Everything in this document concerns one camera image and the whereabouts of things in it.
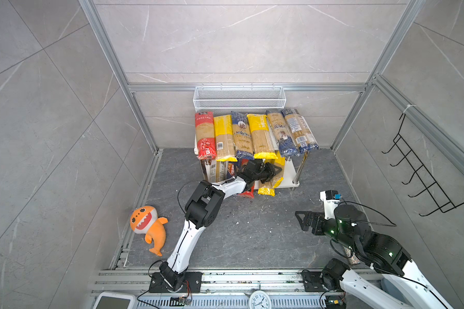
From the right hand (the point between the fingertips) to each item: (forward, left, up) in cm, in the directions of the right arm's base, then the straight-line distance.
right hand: (304, 212), depth 69 cm
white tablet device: (-23, +72, -18) cm, 77 cm away
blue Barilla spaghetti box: (+30, +26, -12) cm, 42 cm away
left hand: (+28, +1, -8) cm, 29 cm away
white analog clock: (-24, +17, -19) cm, 35 cm away
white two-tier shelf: (+35, -8, -17) cm, 39 cm away
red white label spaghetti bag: (+30, +34, -12) cm, 47 cm away
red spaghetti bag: (+16, +19, -13) cm, 28 cm away
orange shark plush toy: (+5, +64, -13) cm, 66 cm away
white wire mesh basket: (+59, +21, +11) cm, 63 cm away
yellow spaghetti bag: (+18, +11, -14) cm, 25 cm away
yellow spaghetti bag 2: (+20, +8, -12) cm, 25 cm away
